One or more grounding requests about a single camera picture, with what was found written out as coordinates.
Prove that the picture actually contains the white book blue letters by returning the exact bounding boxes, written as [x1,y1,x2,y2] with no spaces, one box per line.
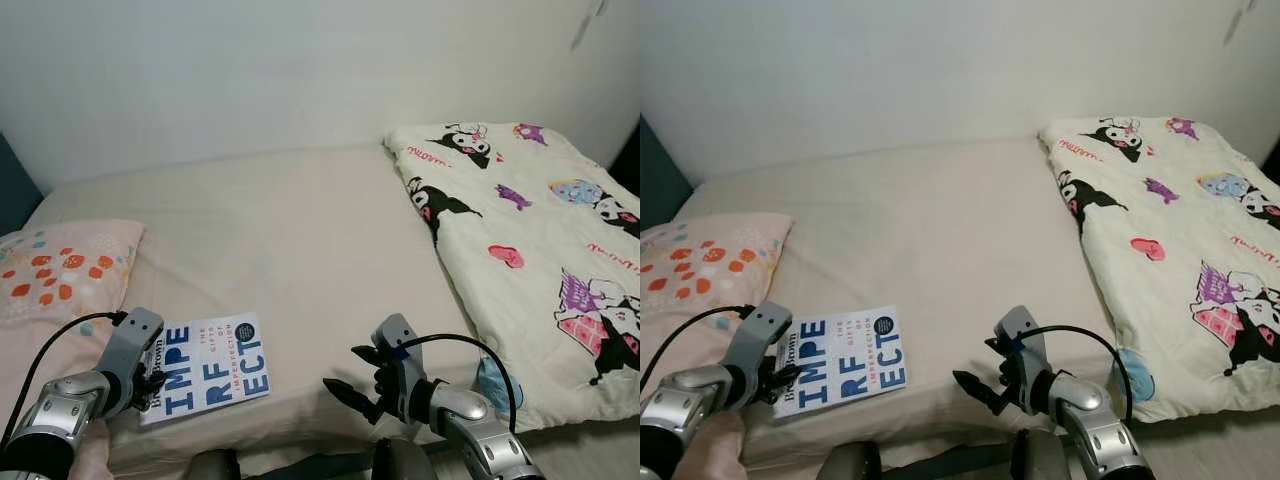
[140,313,271,426]
[773,305,908,419]

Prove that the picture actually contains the pink dotted pillow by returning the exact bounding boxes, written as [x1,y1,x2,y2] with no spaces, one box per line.
[640,212,796,480]
[0,220,146,480]

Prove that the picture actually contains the cream cartoon print blanket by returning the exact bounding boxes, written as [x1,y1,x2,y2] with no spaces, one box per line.
[1038,117,1280,426]
[383,122,641,433]

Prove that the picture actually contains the dark robot right leg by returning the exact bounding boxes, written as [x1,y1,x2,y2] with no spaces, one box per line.
[1010,430,1061,480]
[372,438,436,480]

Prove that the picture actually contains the dark robot leg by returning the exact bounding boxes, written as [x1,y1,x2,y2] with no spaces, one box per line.
[185,450,241,480]
[372,438,436,480]
[820,442,881,480]
[1010,430,1061,480]

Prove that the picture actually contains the dark robot left leg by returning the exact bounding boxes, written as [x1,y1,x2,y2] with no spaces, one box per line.
[820,442,881,480]
[185,450,241,480]

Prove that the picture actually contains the bed mattress cream sheet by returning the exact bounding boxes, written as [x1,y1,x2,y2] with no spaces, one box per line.
[0,140,641,471]
[665,135,1280,471]

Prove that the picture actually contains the blue upholstered headboard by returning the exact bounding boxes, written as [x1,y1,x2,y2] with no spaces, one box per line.
[640,115,694,216]
[0,135,46,236]

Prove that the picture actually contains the white blind wand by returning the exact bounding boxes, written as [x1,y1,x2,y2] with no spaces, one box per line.
[572,0,608,51]
[1225,0,1259,46]

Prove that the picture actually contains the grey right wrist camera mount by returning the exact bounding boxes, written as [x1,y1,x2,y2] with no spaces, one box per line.
[995,305,1051,411]
[372,313,426,421]

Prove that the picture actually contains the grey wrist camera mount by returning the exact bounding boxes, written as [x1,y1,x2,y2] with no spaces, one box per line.
[995,305,1051,411]
[95,308,166,416]
[725,300,793,406]
[372,313,426,421]

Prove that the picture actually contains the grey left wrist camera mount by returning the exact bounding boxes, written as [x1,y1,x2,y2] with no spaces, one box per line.
[725,300,793,406]
[95,308,166,416]

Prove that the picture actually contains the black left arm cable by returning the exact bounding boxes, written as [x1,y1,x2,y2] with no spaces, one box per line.
[0,312,126,441]
[640,305,756,396]

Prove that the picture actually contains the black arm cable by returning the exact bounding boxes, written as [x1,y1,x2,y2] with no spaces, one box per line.
[1015,325,1134,426]
[640,305,756,396]
[0,312,126,441]
[395,335,518,433]

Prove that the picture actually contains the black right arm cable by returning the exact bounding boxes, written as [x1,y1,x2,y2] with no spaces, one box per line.
[395,335,518,433]
[1015,325,1134,426]

